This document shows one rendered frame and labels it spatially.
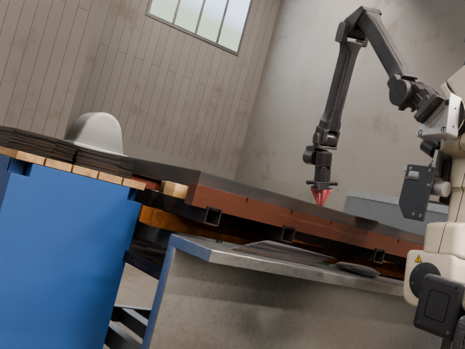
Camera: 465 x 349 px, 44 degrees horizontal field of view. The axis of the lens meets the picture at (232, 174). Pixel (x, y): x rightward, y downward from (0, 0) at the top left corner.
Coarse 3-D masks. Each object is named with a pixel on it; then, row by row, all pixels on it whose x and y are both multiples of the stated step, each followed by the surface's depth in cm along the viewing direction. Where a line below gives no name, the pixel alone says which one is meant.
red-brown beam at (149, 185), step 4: (132, 176) 222; (136, 176) 223; (140, 176) 224; (136, 180) 221; (140, 180) 222; (144, 180) 223; (148, 180) 226; (152, 180) 227; (156, 180) 228; (148, 184) 225; (152, 184) 226; (156, 184) 227; (160, 184) 228; (152, 188) 226; (156, 188) 227
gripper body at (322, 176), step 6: (318, 168) 202; (324, 168) 202; (330, 168) 203; (318, 174) 202; (324, 174) 202; (330, 174) 204; (306, 180) 205; (312, 180) 206; (318, 180) 203; (324, 180) 202
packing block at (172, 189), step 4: (168, 184) 165; (172, 184) 163; (176, 184) 162; (180, 184) 162; (164, 188) 166; (168, 188) 164; (172, 188) 162; (176, 188) 162; (180, 188) 162; (184, 188) 163; (164, 192) 165; (168, 192) 164; (172, 192) 162; (176, 192) 162; (180, 192) 162; (184, 192) 163; (172, 196) 161; (176, 196) 162; (180, 196) 163; (184, 196) 163
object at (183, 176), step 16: (144, 160) 190; (144, 176) 222; (160, 176) 179; (176, 176) 171; (192, 176) 164; (208, 176) 163; (240, 192) 170; (256, 192) 173; (272, 192) 177; (288, 208) 181; (304, 208) 185; (320, 208) 190; (352, 224) 199; (368, 224) 204; (384, 224) 209; (416, 240) 221
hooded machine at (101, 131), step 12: (84, 120) 731; (96, 120) 728; (108, 120) 735; (72, 132) 754; (84, 132) 721; (96, 132) 729; (108, 132) 737; (120, 132) 746; (84, 144) 719; (96, 144) 730; (108, 144) 738; (120, 144) 746
